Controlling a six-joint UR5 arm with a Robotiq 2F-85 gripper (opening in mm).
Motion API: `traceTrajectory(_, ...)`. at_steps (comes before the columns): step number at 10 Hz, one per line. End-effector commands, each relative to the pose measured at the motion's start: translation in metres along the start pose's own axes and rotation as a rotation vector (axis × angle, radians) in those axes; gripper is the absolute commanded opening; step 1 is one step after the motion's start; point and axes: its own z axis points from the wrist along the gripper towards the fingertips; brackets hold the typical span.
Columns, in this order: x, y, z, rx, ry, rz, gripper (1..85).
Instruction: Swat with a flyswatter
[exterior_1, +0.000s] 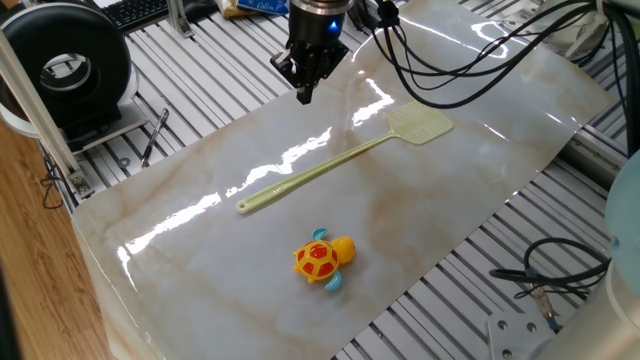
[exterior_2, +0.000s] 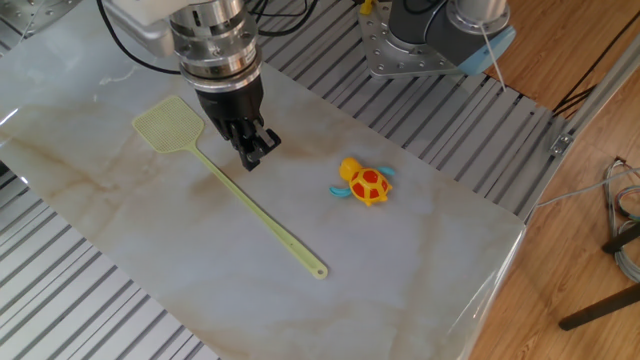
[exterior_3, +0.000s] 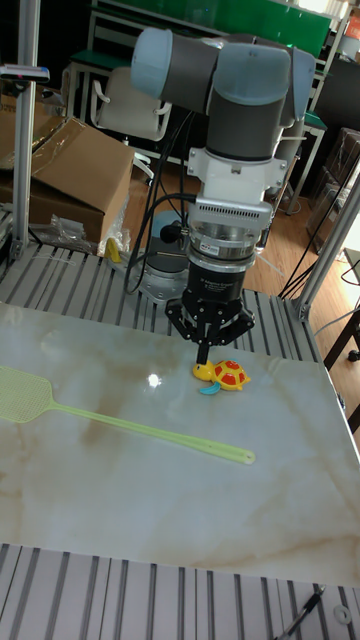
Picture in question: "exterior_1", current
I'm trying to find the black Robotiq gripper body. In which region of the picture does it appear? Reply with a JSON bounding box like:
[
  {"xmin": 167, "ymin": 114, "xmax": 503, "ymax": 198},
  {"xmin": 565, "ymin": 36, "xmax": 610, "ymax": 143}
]
[{"xmin": 287, "ymin": 0, "xmax": 354, "ymax": 62}]

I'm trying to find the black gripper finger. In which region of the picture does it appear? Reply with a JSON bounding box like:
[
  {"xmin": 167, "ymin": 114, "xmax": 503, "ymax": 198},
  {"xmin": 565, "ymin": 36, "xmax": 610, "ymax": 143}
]
[
  {"xmin": 304, "ymin": 47, "xmax": 350, "ymax": 92},
  {"xmin": 269, "ymin": 49, "xmax": 314, "ymax": 106}
]

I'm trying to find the pale green plastic flyswatter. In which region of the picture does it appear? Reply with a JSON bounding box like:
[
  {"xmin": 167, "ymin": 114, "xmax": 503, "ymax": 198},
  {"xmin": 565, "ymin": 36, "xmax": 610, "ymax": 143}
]
[{"xmin": 235, "ymin": 100, "xmax": 455, "ymax": 216}]

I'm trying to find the blue white packet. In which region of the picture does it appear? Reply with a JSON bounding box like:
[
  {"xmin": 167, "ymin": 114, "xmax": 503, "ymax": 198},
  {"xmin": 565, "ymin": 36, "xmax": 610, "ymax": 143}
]
[{"xmin": 235, "ymin": 0, "xmax": 291, "ymax": 15}]

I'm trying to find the black computer mouse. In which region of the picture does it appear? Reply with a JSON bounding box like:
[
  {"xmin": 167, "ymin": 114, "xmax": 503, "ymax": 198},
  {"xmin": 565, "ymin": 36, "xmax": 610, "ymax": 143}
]
[{"xmin": 184, "ymin": 0, "xmax": 221, "ymax": 24}]

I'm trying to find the short aluminium profile upright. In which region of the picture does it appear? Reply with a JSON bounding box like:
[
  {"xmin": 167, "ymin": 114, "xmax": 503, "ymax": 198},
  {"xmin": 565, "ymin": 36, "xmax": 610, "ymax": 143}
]
[{"xmin": 166, "ymin": 0, "xmax": 195, "ymax": 39}]

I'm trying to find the black pen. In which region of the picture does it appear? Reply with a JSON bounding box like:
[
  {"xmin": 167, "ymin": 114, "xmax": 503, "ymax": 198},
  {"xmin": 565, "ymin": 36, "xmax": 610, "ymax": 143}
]
[{"xmin": 140, "ymin": 107, "xmax": 171, "ymax": 169}]

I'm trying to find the black computer keyboard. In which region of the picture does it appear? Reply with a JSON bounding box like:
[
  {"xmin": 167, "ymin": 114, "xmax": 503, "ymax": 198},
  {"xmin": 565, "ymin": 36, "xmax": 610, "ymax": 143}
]
[{"xmin": 99, "ymin": 0, "xmax": 171, "ymax": 34}]

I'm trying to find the glossy marble pattern mat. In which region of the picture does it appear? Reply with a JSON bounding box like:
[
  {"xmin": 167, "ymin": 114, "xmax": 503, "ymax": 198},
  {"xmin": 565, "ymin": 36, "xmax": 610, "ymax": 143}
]
[{"xmin": 71, "ymin": 0, "xmax": 619, "ymax": 360}]

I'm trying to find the yellow toy turtle red shell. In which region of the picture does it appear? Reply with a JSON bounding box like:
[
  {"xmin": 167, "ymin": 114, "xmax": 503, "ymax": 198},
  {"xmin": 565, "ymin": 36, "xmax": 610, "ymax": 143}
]
[{"xmin": 292, "ymin": 227, "xmax": 357, "ymax": 293}]

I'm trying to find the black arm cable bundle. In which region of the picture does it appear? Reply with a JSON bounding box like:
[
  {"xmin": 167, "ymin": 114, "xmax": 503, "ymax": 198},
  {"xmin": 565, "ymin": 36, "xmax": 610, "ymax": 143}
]
[{"xmin": 344, "ymin": 0, "xmax": 640, "ymax": 156}]

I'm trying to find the aluminium frame post with bracket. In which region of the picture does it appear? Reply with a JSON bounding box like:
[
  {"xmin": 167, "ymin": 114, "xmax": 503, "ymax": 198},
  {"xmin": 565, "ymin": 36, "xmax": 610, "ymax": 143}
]
[{"xmin": 0, "ymin": 29, "xmax": 96, "ymax": 201}]

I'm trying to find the black ring-shaped device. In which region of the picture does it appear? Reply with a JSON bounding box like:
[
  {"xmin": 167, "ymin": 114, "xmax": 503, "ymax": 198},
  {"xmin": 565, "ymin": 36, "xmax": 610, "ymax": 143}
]
[{"xmin": 0, "ymin": 2, "xmax": 149, "ymax": 154}]

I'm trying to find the thin black floor cable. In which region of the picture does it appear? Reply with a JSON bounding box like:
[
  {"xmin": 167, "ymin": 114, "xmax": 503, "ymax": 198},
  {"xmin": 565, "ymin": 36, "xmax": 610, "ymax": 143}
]
[{"xmin": 39, "ymin": 152, "xmax": 66, "ymax": 210}]

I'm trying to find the black looped base cable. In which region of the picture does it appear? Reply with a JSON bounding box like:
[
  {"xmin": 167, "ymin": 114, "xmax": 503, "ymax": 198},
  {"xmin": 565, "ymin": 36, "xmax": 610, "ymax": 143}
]
[{"xmin": 488, "ymin": 237, "xmax": 612, "ymax": 301}]

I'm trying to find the metal cable connector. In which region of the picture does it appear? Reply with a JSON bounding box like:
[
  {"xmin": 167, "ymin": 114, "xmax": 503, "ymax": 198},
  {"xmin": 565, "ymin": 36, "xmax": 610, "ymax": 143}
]
[{"xmin": 529, "ymin": 284, "xmax": 561, "ymax": 334}]

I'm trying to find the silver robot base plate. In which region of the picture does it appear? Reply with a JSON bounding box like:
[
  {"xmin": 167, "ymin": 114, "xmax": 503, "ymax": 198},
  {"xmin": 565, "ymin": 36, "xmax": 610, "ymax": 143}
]
[{"xmin": 487, "ymin": 310, "xmax": 556, "ymax": 360}]

